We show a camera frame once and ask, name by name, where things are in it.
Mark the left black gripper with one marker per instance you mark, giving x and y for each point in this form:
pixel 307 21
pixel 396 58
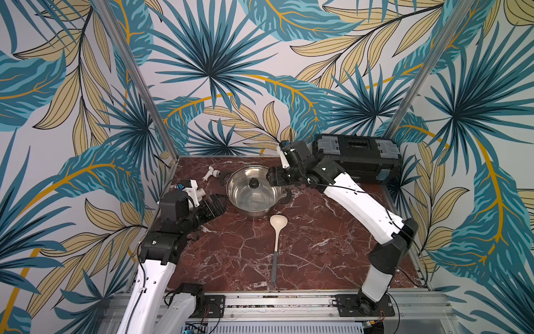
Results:
pixel 220 209

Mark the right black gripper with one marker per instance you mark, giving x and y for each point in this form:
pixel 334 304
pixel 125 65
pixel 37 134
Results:
pixel 286 175

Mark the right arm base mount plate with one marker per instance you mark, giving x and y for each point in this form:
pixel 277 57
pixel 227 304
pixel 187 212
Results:
pixel 358 305

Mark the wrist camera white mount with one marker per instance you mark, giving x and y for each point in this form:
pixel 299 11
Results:
pixel 282 150
pixel 191 188

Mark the black plastic toolbox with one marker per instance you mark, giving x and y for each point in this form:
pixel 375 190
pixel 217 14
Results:
pixel 368 160

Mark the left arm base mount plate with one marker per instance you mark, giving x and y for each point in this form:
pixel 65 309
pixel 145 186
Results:
pixel 213 307

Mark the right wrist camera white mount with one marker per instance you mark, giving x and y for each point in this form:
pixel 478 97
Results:
pixel 282 150

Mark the cream spoon grey handle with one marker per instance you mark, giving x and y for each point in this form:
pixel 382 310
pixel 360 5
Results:
pixel 278 223

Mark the left aluminium corner post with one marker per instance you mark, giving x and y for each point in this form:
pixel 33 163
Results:
pixel 111 24

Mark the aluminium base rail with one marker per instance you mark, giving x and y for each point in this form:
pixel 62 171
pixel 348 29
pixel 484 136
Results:
pixel 307 311

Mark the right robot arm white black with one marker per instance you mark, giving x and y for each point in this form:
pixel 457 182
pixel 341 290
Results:
pixel 394 235

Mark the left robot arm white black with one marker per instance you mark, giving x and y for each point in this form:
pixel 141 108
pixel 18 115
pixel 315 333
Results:
pixel 158 257

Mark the stainless steel pot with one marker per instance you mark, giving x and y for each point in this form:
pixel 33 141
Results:
pixel 252 190

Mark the glass pot lid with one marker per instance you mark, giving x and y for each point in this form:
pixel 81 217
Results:
pixel 253 185

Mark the right aluminium corner post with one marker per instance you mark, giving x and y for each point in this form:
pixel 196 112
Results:
pixel 442 42

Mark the aluminium corner post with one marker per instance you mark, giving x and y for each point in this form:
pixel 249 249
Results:
pixel 111 24
pixel 442 42

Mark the white pipe fitting far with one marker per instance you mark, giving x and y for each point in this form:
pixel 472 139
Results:
pixel 211 173

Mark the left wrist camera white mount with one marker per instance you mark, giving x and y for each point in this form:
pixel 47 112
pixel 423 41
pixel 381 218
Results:
pixel 191 188

